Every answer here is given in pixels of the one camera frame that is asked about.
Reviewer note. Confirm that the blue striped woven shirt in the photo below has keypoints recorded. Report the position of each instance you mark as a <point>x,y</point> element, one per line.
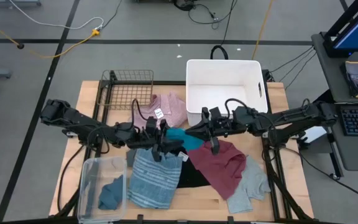
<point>154,183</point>

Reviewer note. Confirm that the grey computer desk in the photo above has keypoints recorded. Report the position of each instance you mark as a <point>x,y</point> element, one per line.
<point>331,81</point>

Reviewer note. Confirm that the light grey arm base plate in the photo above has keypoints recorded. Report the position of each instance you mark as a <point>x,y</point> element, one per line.
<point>314,133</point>
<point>69,133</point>

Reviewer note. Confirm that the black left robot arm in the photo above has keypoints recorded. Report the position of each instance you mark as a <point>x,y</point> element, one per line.
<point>73,119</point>

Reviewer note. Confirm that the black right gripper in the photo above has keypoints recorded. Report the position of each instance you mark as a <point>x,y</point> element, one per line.
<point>222,127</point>

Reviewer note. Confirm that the grey black work gloves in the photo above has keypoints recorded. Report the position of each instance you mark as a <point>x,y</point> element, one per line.
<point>354,77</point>

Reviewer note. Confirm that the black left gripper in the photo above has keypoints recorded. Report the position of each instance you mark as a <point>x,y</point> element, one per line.
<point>141,140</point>

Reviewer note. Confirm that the maroon shirt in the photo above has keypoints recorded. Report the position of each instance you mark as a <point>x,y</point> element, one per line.
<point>222,171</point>

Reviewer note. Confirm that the white perforated plastic basket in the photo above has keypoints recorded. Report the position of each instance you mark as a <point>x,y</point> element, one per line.
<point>216,87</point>

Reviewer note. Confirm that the black table edge clamp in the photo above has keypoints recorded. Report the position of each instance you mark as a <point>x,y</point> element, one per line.
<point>140,219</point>
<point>230,220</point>

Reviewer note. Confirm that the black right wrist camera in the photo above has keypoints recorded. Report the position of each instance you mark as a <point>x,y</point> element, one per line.
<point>216,113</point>

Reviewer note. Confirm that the light grey t-shirt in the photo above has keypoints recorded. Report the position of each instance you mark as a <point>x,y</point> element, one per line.
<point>250,189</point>

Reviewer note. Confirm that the black aluminium table frame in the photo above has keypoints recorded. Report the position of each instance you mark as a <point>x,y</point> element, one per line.
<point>169,83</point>

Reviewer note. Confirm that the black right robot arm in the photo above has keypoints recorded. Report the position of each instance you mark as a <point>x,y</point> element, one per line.
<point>291,115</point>

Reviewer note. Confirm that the pink checked button shirt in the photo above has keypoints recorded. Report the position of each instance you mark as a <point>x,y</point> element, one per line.
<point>172,109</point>

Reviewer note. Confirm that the black power strip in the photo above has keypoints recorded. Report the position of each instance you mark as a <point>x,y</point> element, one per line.
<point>267,76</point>

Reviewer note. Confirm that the clear plastic bin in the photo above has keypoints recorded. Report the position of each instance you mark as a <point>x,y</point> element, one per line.
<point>104,168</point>

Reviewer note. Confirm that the black cloth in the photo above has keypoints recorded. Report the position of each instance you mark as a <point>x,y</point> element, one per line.
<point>191,177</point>

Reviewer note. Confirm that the teal cloth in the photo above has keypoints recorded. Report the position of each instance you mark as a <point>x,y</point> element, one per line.
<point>174,134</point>

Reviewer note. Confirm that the dark slate blue cloth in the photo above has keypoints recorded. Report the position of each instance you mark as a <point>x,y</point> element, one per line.
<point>110,196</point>

